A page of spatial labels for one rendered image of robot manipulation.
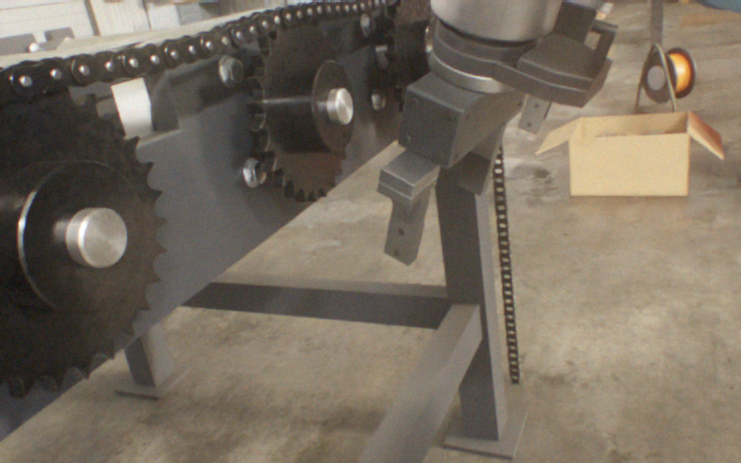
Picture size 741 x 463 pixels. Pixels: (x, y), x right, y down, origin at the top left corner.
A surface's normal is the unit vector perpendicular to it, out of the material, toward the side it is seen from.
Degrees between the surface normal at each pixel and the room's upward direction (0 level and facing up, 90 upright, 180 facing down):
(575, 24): 83
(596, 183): 90
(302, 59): 90
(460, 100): 24
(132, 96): 59
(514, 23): 111
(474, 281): 90
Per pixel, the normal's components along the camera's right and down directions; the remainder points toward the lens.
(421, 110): -0.57, 0.48
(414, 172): 0.12, -0.75
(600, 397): -0.14, -0.92
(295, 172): 0.91, 0.03
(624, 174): -0.40, 0.40
